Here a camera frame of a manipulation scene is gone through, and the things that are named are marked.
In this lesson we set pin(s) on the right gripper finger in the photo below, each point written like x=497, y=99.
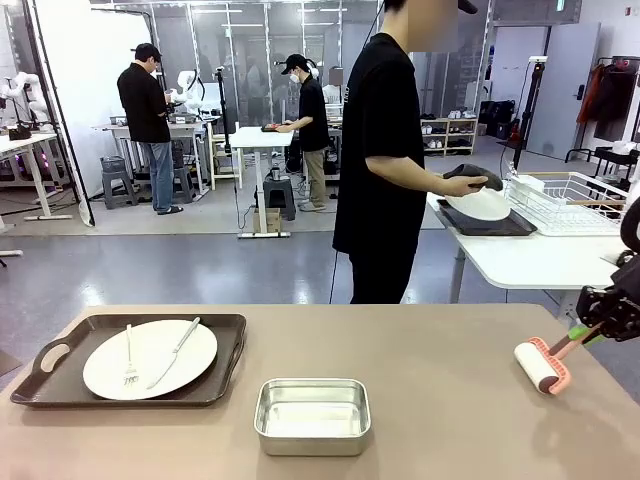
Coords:
x=592, y=302
x=607, y=332

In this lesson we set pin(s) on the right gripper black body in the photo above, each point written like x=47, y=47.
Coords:
x=631, y=300

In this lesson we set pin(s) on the pink lint roller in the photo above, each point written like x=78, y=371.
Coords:
x=532, y=365

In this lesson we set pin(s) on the black tray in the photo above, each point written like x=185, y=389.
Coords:
x=520, y=227

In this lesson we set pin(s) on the white round dinner plate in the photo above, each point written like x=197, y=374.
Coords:
x=480, y=207
x=100, y=370

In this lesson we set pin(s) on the dark grey cloth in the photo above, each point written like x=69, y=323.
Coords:
x=475, y=172

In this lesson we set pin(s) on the silver table knife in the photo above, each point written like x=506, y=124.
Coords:
x=186, y=335

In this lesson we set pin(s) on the silver fork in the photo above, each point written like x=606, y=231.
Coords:
x=129, y=350

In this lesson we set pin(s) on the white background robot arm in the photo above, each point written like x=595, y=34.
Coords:
x=25, y=80
x=187, y=82

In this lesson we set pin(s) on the person's right forearm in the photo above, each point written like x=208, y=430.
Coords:
x=410, y=175

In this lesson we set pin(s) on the person's right hand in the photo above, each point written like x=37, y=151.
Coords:
x=467, y=186

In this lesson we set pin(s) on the white side table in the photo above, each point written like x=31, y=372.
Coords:
x=525, y=260

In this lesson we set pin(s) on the black utility cart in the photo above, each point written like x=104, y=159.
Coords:
x=615, y=157

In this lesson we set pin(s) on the black hanging coat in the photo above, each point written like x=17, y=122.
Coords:
x=615, y=105

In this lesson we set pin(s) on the grey door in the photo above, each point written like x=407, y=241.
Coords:
x=565, y=100

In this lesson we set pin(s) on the orange hanging jacket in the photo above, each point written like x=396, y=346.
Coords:
x=587, y=95

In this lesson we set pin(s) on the black bags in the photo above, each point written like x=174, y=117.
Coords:
x=495, y=117

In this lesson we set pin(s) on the wooden shoe rack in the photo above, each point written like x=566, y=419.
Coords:
x=450, y=132

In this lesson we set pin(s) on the black light stand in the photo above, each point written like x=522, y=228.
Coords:
x=537, y=75

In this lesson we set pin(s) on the person in black t-shirt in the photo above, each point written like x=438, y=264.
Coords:
x=380, y=150

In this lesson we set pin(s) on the rectangular metal container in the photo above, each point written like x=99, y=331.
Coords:
x=312, y=420

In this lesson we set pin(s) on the grey plastic stool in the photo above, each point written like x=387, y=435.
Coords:
x=120, y=185
x=280, y=192
x=182, y=182

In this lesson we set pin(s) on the cardboard box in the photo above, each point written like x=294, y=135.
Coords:
x=267, y=220

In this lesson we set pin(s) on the person in khaki trousers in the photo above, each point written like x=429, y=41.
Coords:
x=312, y=115

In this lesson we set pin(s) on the metal cup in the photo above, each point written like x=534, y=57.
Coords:
x=276, y=175

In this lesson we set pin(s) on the white standing desk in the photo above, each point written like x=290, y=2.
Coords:
x=262, y=136

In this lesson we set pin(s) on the white shelf cart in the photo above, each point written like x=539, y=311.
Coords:
x=212, y=150

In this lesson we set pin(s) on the black tripod pole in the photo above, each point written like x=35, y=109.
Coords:
x=224, y=115

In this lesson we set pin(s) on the man in cap and jeans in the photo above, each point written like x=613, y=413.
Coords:
x=145, y=100

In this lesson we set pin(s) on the grey mesh basket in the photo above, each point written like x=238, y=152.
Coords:
x=112, y=164

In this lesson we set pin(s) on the grey workbench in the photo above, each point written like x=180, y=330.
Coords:
x=115, y=127

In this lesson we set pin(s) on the black backdrop stand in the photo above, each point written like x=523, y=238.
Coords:
x=87, y=212

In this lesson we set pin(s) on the white backdrop screen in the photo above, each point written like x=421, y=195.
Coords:
x=85, y=75

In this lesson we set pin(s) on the white workshop desk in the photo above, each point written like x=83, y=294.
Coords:
x=25, y=141

